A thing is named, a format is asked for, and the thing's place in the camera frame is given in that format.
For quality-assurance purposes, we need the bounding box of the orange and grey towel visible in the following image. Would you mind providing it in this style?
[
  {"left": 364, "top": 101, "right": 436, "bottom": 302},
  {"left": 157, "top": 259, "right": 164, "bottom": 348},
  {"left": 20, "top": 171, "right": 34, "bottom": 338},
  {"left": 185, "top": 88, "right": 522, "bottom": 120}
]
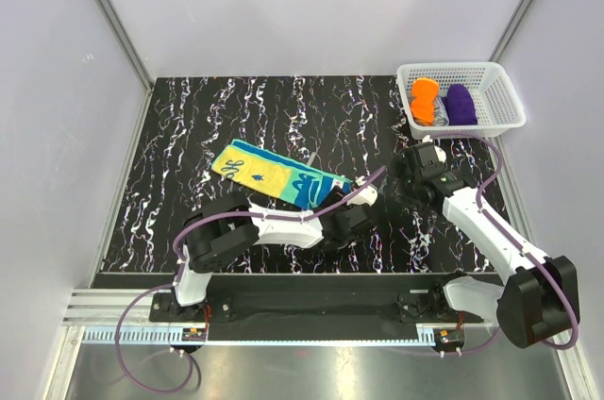
[{"left": 411, "top": 77, "right": 440, "bottom": 125}]

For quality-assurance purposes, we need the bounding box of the teal and blue towel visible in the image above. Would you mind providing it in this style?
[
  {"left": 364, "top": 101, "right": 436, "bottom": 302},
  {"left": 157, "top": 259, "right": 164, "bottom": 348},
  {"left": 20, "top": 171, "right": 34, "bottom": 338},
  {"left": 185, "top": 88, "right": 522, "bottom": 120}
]
[{"left": 211, "top": 139, "right": 352, "bottom": 209}]

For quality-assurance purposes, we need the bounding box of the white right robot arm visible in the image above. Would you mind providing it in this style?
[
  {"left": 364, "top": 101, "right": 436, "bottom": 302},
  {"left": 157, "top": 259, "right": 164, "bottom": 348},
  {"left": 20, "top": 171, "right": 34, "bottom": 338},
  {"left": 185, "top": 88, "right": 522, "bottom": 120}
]
[{"left": 383, "top": 142, "right": 580, "bottom": 350}]

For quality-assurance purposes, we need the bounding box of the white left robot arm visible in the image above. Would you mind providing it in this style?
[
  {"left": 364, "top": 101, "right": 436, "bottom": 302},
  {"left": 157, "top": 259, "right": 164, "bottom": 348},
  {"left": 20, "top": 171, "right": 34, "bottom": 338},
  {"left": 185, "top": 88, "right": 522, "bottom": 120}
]
[{"left": 170, "top": 193, "right": 374, "bottom": 321}]

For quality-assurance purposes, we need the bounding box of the white blue rolled towel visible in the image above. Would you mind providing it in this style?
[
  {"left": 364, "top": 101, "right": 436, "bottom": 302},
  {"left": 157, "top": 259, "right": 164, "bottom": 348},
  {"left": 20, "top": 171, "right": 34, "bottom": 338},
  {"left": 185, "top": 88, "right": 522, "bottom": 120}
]
[{"left": 432, "top": 96, "right": 449, "bottom": 126}]

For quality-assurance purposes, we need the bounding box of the white plastic basket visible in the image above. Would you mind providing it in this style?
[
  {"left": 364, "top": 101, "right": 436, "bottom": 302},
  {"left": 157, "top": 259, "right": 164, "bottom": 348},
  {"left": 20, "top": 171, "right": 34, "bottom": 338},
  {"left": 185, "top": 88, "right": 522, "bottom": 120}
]
[{"left": 397, "top": 62, "right": 527, "bottom": 140}]

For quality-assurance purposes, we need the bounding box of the purple rolled towel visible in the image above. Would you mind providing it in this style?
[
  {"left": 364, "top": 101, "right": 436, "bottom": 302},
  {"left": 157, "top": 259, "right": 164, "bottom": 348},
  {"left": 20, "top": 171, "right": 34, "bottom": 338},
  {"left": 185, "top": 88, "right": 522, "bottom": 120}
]
[{"left": 444, "top": 84, "right": 478, "bottom": 125}]

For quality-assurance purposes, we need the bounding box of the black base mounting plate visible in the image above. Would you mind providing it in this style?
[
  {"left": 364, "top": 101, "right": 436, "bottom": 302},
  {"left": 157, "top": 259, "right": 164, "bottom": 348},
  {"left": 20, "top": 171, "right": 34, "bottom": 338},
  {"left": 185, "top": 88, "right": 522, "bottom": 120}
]
[{"left": 149, "top": 274, "right": 461, "bottom": 323}]

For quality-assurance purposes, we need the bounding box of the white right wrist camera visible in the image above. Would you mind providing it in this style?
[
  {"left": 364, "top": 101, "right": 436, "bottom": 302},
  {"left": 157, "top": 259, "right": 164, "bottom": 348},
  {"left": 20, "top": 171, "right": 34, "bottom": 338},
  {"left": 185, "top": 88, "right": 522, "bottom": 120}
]
[{"left": 422, "top": 135, "right": 446, "bottom": 163}]

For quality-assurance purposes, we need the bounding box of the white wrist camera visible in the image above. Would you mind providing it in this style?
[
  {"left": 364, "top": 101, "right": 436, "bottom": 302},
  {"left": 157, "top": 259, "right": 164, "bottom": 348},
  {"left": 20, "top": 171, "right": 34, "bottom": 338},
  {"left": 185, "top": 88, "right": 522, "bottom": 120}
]
[
  {"left": 422, "top": 135, "right": 446, "bottom": 163},
  {"left": 347, "top": 176, "right": 378, "bottom": 207}
]

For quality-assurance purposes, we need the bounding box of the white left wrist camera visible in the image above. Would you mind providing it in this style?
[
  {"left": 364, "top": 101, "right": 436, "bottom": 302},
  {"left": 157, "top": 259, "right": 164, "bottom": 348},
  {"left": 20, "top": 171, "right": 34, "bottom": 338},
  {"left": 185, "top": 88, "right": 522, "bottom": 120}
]
[{"left": 347, "top": 176, "right": 378, "bottom": 207}]

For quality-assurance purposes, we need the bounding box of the aluminium frame rail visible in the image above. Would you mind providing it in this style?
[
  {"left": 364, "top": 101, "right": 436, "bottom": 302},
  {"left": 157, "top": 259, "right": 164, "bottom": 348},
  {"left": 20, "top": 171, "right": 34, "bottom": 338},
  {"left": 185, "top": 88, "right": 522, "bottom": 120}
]
[{"left": 60, "top": 289, "right": 161, "bottom": 325}]

